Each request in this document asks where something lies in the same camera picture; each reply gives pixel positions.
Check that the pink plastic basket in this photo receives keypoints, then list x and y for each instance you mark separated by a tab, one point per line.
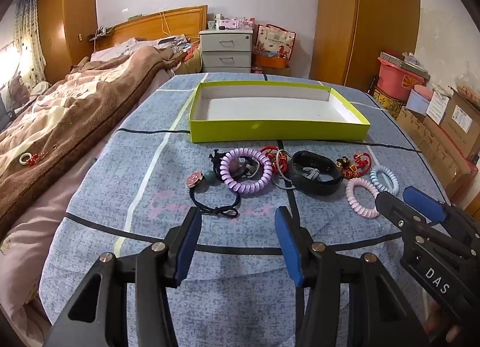
393	77

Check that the small red ornament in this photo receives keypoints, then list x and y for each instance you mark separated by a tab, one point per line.
33	159

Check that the yellow-brown mattress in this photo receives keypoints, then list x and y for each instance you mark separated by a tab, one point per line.
191	66

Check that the yellow patterned tin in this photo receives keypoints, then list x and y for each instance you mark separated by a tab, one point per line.
388	101

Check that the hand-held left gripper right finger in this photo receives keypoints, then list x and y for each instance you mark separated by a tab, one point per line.
288	242

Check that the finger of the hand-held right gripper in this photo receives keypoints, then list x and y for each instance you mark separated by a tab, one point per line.
393	208
423	200

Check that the wide wooden wardrobe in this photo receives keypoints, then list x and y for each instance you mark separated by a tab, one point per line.
375	31

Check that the white labelled box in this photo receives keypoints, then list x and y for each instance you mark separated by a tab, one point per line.
438	108

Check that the white drawer nightstand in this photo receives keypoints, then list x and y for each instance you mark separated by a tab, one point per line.
225	45

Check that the yellow-green cardboard box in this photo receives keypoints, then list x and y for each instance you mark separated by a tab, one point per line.
277	133

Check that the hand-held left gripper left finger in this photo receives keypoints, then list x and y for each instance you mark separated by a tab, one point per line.
187	245

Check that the pink bed sheet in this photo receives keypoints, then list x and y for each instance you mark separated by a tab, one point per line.
30	238

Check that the brown plush toy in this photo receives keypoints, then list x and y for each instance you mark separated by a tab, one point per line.
17	88

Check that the orange box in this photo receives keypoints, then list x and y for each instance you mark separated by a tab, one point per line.
272	62

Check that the wooden headboard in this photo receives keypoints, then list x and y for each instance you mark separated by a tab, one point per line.
180	20

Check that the brown blanket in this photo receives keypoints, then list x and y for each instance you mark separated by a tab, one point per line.
93	88

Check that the black wristband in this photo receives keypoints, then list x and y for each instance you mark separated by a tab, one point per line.
318	187

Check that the cola bottle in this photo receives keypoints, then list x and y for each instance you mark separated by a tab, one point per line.
257	70

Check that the pale box pink lid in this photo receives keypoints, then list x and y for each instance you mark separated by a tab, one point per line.
416	101

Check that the red patterned gift bag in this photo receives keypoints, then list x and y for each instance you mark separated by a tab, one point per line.
275	39

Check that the narrow wooden wardrobe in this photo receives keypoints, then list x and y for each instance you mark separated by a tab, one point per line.
67	13

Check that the dotted curtain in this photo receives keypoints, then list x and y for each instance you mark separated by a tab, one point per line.
30	39

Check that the blue patterned tablecloth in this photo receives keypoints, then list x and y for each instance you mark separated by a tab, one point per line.
150	182

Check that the pink packages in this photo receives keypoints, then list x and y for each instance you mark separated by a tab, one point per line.
236	23

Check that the large open cardboard box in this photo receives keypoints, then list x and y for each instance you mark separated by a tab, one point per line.
427	140

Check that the red knot ornament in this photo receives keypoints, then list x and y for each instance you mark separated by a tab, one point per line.
360	163

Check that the brown labelled cardboard box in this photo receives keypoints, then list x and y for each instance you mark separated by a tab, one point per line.
463	118

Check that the striped box lid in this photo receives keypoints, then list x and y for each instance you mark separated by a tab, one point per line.
412	67

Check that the person's right hand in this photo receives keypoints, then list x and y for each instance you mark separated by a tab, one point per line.
442	326

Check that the black hair accessory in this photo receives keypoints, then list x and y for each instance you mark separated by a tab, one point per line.
215	157

